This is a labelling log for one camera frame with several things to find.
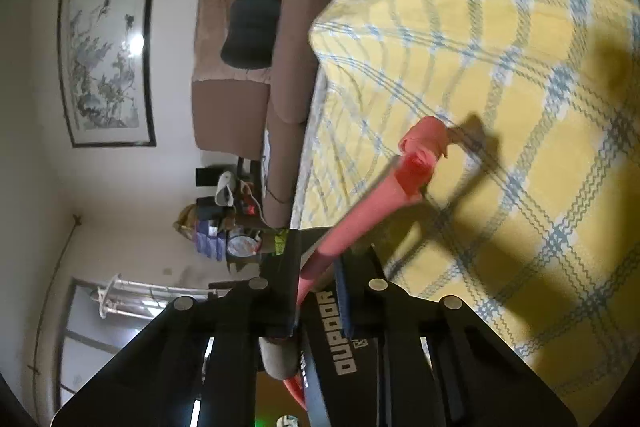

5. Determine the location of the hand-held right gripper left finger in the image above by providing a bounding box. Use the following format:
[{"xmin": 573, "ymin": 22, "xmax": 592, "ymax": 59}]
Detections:
[{"xmin": 50, "ymin": 231, "xmax": 303, "ymax": 427}]

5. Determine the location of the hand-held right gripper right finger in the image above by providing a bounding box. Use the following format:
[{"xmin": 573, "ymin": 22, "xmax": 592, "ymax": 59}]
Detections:
[{"xmin": 334, "ymin": 244, "xmax": 576, "ymax": 427}]

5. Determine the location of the black box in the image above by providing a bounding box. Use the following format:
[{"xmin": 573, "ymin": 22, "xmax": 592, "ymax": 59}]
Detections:
[{"xmin": 300, "ymin": 289, "xmax": 386, "ymax": 427}]

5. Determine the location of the round tin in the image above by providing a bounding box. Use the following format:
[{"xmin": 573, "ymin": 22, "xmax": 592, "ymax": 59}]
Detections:
[{"xmin": 227, "ymin": 234, "xmax": 261, "ymax": 258}]

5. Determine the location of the blue cardboard box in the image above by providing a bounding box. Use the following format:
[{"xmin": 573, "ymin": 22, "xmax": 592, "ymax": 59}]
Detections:
[{"xmin": 192, "ymin": 219, "xmax": 226, "ymax": 260}]

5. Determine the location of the white pole rack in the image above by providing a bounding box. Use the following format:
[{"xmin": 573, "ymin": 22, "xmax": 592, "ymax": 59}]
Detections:
[{"xmin": 92, "ymin": 274, "xmax": 221, "ymax": 320}]

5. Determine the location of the white plastic appliance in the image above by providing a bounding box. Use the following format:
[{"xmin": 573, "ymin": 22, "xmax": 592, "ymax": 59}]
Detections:
[{"xmin": 215, "ymin": 172, "xmax": 238, "ymax": 208}]

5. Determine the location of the brown sofa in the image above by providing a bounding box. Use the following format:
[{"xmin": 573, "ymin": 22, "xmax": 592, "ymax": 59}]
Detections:
[{"xmin": 191, "ymin": 0, "xmax": 346, "ymax": 228}]

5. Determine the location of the yellow plaid cloth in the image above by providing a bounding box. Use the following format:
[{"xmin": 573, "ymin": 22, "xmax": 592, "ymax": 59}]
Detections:
[{"xmin": 290, "ymin": 0, "xmax": 640, "ymax": 413}]

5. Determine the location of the black cushion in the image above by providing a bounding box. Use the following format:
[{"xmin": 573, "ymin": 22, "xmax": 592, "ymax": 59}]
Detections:
[{"xmin": 220, "ymin": 0, "xmax": 281, "ymax": 70}]

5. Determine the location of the framed wall painting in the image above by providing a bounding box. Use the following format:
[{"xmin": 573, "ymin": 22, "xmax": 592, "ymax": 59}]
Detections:
[{"xmin": 57, "ymin": 0, "xmax": 167, "ymax": 149}]

